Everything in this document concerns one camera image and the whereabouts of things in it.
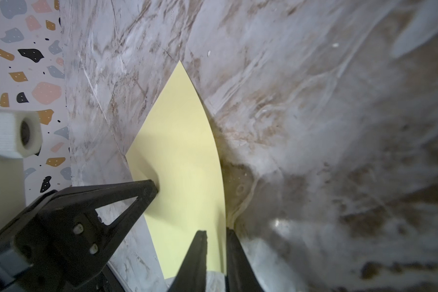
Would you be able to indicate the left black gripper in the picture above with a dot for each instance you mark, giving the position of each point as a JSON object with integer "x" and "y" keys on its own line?
{"x": 59, "y": 243}

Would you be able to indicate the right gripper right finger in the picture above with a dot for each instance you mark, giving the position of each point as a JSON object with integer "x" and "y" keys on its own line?
{"x": 240, "y": 275}

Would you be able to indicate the yellow square paper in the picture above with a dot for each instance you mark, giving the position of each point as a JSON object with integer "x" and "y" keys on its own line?
{"x": 176, "y": 149}

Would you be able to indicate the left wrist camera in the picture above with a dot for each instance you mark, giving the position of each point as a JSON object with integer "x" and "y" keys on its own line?
{"x": 20, "y": 137}

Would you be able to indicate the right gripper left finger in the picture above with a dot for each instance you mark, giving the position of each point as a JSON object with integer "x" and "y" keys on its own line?
{"x": 191, "y": 276}

